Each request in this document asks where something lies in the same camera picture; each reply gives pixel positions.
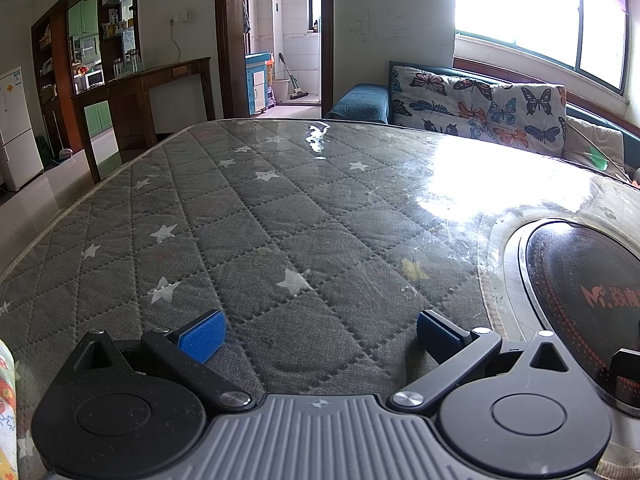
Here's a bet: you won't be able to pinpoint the dark green sofa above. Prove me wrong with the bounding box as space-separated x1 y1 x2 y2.
388 59 640 183

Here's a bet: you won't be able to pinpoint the white refrigerator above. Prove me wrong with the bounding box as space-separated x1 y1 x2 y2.
0 65 45 192

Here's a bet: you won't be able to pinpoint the colourful printed cloth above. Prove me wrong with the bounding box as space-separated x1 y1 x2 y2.
0 340 20 480

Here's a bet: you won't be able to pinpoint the dark wooden console table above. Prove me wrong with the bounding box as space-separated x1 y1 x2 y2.
71 57 217 184

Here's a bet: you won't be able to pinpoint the butterfly print cushion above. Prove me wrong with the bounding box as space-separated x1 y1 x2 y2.
388 64 569 157

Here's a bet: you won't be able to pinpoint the window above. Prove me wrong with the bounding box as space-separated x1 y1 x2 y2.
452 0 640 107

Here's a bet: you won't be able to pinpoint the black round induction cooktop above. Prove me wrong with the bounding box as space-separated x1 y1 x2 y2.
516 217 640 417

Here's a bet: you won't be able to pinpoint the grey quilted star mat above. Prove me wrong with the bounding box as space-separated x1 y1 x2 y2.
0 117 640 480

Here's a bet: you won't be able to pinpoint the blue and white cabinet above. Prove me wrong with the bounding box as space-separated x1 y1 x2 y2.
244 53 275 116

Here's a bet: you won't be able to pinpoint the beige cushion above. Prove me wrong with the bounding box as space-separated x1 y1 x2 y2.
564 115 627 172

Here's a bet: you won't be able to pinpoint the mop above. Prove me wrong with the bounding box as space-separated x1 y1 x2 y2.
278 52 309 101

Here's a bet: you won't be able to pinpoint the dark wooden shelf unit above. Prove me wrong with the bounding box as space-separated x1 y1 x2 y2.
31 0 139 152

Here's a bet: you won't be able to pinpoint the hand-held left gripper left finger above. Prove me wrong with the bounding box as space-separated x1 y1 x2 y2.
65 309 257 411

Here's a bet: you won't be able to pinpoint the dark wooden door frame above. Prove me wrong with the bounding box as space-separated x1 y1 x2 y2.
214 0 335 121

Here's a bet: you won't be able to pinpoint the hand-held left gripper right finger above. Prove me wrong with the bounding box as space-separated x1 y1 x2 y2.
387 309 584 409

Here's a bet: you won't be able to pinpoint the glass jars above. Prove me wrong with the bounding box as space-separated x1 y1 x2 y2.
112 49 145 74

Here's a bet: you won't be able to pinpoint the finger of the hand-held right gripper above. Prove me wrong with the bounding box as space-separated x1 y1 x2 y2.
612 347 640 387

